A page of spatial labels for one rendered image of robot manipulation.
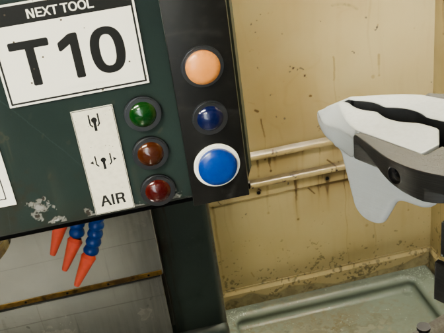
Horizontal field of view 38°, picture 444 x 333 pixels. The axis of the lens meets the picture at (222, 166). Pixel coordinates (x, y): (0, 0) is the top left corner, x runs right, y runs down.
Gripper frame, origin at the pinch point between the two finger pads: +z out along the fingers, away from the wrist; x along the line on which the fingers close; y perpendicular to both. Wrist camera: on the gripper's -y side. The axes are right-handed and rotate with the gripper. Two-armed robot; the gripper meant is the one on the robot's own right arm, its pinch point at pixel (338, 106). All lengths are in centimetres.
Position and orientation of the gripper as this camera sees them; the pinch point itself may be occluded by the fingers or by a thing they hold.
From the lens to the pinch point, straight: 38.0
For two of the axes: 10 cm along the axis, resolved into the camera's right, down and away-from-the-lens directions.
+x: 7.5, -3.9, 5.4
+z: -6.5, -2.7, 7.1
